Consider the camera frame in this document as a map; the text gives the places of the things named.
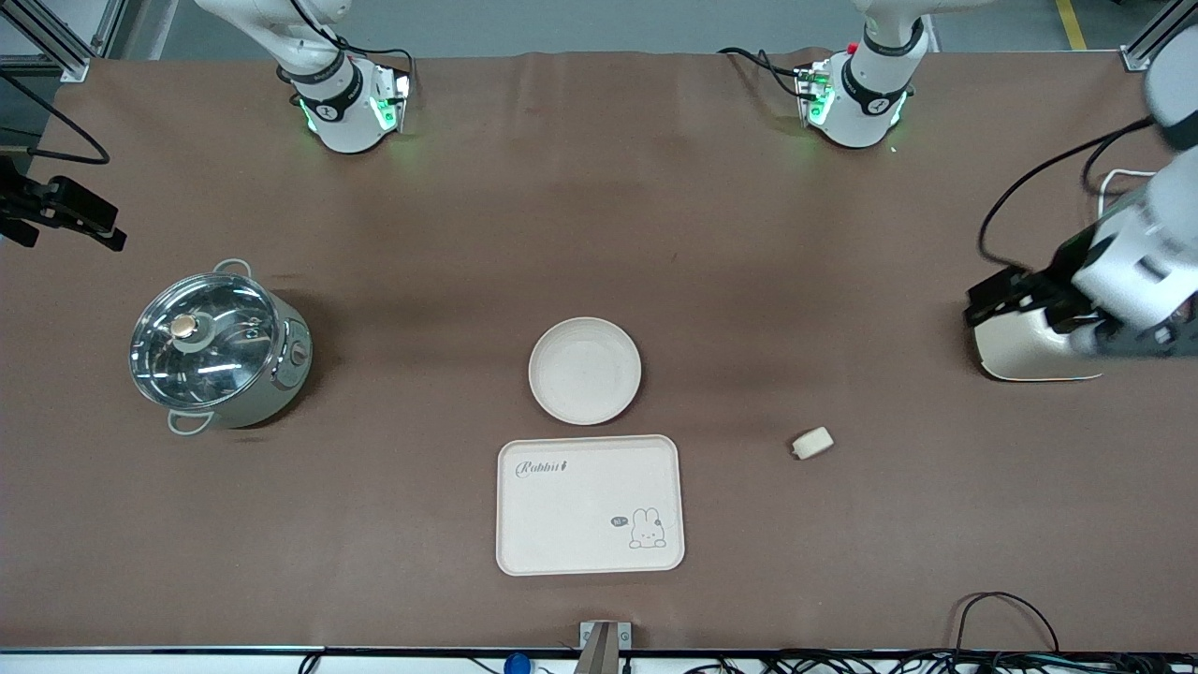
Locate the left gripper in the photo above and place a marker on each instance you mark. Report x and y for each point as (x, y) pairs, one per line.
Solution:
(1046, 292)

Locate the small white bun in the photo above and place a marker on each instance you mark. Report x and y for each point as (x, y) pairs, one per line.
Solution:
(812, 443)

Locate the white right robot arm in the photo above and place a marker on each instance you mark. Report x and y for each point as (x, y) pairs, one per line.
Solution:
(342, 122)

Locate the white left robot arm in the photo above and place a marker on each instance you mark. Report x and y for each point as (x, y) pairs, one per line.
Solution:
(870, 103)

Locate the round cream plate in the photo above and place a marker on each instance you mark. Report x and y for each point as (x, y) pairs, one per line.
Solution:
(585, 372)

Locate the cream rabbit print tray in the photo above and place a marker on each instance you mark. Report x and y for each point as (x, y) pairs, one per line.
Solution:
(580, 510)

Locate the cream two-slot toaster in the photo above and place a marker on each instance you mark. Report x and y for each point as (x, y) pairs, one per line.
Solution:
(1020, 356)

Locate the glass pot lid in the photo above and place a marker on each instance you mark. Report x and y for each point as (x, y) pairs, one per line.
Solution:
(211, 342)

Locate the steel electric cooking pot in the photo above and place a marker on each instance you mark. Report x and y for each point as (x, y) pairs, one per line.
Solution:
(271, 379)

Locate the small blue round object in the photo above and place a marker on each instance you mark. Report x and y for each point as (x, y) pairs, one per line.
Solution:
(517, 665)

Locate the aluminium frame profile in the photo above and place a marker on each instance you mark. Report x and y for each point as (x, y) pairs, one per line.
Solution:
(1153, 37)
(51, 42)

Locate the metal table edge bracket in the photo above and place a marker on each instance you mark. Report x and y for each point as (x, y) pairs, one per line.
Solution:
(604, 641)

